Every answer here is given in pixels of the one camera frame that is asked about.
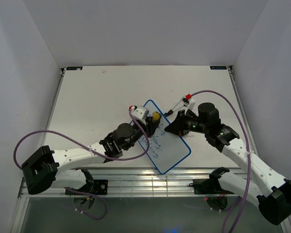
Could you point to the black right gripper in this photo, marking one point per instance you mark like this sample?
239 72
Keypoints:
177 127

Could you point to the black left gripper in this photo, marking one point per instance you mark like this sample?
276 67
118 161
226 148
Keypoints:
151 124

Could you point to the yellow whiteboard eraser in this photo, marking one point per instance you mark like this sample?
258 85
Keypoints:
156 116

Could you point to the blue framed small whiteboard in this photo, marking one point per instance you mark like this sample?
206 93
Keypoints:
165 149

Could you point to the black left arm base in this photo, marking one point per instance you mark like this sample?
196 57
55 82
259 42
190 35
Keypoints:
97 187

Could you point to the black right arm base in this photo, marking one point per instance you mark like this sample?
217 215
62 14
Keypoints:
207 186

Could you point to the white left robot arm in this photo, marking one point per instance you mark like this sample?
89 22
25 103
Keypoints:
47 168

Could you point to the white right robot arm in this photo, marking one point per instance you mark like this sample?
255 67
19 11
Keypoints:
270 192

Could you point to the black whiteboard stand foot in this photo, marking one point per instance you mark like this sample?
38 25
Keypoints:
170 112

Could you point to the blue label sticker right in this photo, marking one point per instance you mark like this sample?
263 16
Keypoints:
218 67

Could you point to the blue label sticker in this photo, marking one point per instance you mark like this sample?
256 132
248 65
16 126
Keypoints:
73 68
218 67

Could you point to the blue label sticker left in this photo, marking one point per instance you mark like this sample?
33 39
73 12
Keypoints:
73 68

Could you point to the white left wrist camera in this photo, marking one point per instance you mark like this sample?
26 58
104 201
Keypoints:
139 113

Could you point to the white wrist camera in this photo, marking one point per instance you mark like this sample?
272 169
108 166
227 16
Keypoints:
139 113
189 104

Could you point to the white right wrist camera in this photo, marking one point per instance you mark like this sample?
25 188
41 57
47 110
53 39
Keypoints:
189 104

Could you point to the aluminium table frame rails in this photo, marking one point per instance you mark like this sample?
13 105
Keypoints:
143 182

